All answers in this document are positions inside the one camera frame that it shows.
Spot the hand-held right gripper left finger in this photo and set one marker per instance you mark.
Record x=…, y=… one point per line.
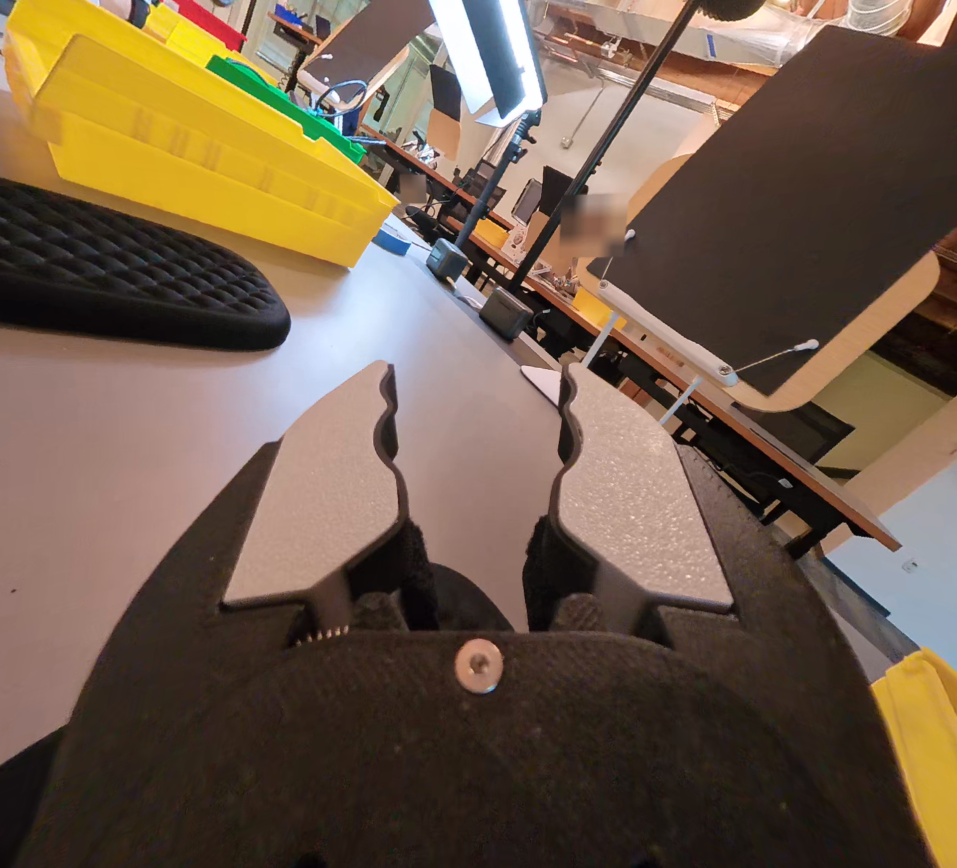
x=321, y=502

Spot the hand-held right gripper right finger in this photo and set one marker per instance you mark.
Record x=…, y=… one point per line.
x=643, y=509

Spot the small black box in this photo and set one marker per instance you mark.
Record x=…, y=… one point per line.
x=505, y=313
x=448, y=259

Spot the blue tape roll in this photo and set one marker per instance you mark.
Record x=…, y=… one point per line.
x=392, y=239

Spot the black mesh cushion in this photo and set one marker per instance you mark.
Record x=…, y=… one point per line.
x=112, y=270

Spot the black board with wooden rim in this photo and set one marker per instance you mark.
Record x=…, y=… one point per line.
x=785, y=210
x=366, y=31

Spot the black led panel stand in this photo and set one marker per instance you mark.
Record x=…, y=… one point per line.
x=493, y=177

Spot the green plastic bin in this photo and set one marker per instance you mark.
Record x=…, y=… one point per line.
x=336, y=135

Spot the black light stand pole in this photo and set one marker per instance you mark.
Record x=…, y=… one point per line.
x=605, y=143

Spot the red plastic bin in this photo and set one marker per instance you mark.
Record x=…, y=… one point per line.
x=202, y=16

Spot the led light panel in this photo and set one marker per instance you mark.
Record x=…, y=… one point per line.
x=486, y=23

